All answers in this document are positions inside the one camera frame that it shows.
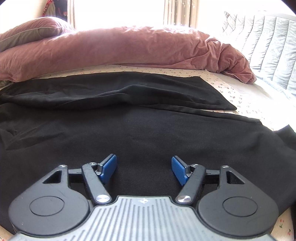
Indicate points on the own right gripper blue right finger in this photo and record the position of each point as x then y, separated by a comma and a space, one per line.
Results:
191, 178

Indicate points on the own right gripper blue left finger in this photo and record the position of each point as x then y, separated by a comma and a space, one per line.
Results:
96, 175

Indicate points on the black pants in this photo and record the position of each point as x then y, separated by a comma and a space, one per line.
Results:
144, 119

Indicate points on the pink duvet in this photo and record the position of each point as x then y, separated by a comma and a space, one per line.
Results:
174, 47

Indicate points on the light blue quilted blanket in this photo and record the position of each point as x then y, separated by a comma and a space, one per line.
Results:
268, 42

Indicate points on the pink and grey pillow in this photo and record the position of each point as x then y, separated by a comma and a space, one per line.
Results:
34, 30

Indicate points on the beige window curtain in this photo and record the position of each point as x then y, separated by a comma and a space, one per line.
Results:
87, 15

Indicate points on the dark floral cloth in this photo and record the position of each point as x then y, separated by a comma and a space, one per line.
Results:
57, 8

